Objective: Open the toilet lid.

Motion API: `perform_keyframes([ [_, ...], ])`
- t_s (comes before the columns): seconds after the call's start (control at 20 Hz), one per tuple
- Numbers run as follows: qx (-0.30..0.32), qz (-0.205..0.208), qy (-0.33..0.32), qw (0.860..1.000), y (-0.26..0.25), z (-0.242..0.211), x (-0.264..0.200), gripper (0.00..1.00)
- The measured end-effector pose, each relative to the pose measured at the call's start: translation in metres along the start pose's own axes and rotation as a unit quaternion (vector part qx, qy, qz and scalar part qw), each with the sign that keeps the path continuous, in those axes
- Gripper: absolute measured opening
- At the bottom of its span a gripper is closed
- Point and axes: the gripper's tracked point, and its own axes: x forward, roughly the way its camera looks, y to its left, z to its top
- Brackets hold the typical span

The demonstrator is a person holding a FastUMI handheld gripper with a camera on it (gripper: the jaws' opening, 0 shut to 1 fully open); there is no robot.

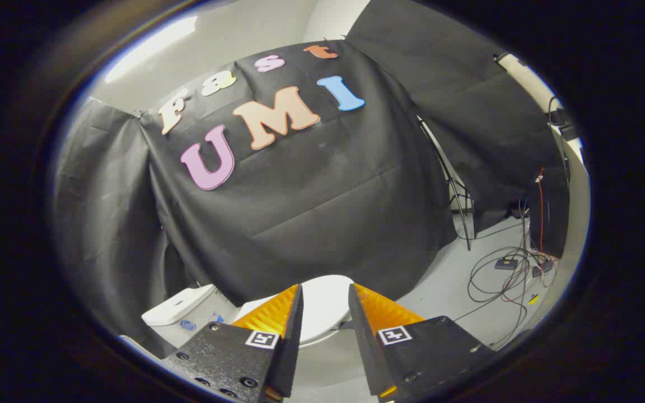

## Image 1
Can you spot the black tripod stand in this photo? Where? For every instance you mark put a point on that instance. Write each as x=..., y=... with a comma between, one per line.
x=457, y=190

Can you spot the dark upright panel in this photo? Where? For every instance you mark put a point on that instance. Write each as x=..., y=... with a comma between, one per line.
x=552, y=218

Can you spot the small black box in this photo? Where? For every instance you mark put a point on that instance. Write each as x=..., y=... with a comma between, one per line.
x=506, y=263

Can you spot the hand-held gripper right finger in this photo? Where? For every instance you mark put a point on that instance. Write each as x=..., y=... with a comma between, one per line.
x=367, y=350

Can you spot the white pole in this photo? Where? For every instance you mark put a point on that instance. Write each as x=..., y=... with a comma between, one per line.
x=524, y=75

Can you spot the white toilet lid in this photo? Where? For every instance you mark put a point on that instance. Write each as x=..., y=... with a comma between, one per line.
x=325, y=305

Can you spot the small dark adapter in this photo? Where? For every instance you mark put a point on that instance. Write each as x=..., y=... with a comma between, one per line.
x=542, y=268

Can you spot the small yellow tag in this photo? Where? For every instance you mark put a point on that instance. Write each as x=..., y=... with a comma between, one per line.
x=533, y=299

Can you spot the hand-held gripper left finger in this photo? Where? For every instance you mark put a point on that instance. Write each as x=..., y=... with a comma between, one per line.
x=291, y=341

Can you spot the black backdrop cloth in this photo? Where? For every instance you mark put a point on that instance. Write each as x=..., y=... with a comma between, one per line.
x=311, y=196

